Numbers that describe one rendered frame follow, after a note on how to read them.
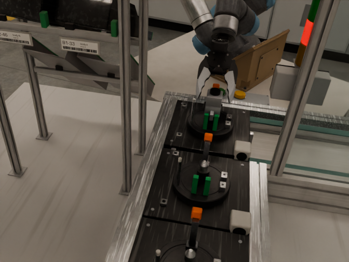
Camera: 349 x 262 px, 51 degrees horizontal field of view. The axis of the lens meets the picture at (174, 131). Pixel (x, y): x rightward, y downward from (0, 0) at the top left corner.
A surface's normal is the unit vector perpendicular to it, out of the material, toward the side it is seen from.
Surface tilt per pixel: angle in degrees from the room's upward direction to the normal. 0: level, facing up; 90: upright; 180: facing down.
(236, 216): 0
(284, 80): 90
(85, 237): 0
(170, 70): 0
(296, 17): 90
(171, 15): 90
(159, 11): 90
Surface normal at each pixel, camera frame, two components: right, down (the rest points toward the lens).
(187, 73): 0.06, -0.79
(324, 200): -0.17, 0.59
